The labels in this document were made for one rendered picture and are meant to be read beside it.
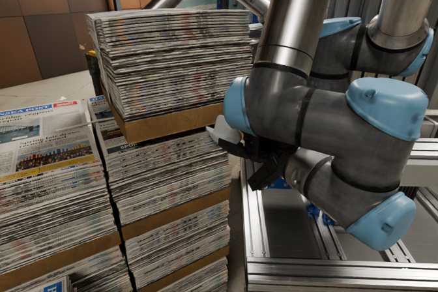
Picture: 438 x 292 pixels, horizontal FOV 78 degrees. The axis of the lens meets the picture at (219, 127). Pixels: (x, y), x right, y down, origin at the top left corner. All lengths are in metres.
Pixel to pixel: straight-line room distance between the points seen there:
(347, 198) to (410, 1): 0.41
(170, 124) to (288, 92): 0.28
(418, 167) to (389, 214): 0.49
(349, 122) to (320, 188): 0.11
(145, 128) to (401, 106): 0.40
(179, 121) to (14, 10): 3.82
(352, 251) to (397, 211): 0.91
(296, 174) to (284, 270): 0.73
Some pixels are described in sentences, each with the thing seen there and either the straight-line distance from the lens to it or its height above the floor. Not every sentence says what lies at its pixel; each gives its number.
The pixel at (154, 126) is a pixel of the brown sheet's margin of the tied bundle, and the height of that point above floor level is 0.88.
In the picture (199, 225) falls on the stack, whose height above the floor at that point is 0.55.
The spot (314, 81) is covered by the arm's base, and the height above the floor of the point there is 0.89.
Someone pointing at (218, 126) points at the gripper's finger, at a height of 0.88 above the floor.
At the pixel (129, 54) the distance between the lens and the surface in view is 0.50.
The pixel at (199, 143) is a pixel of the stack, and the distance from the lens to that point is 0.62.
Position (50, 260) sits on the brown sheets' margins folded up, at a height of 0.64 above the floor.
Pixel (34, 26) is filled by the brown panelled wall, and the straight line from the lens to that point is 4.32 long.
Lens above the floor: 1.12
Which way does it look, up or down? 28 degrees down
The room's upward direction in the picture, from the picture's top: straight up
